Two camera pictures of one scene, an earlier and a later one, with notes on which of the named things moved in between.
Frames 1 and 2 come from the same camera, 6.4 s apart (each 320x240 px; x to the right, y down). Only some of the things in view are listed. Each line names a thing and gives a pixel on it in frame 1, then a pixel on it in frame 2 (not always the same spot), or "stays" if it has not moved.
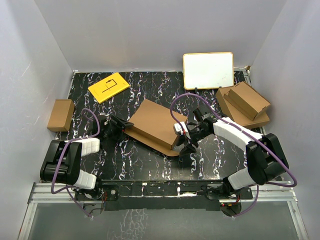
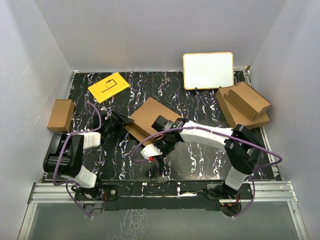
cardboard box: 154,126 stays
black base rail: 161,194 stays
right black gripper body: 197,134 → 165,144
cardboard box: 235,115 stays
